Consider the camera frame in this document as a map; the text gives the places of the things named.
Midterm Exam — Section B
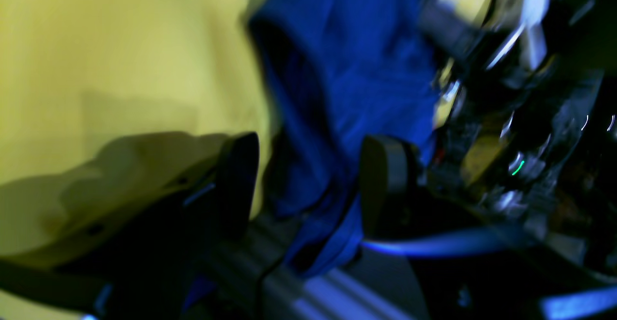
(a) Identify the yellow table cloth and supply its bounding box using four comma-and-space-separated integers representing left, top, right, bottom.
0, 0, 502, 320

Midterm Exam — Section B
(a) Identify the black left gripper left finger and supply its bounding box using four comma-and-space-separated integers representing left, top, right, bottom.
1, 133, 260, 320

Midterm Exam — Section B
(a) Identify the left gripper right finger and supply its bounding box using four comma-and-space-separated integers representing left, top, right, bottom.
360, 135, 616, 320

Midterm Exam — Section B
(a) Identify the navy blue long-sleeve shirt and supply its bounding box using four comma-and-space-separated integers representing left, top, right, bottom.
247, 0, 438, 280

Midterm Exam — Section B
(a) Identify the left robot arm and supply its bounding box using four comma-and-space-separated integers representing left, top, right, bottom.
1, 0, 616, 320

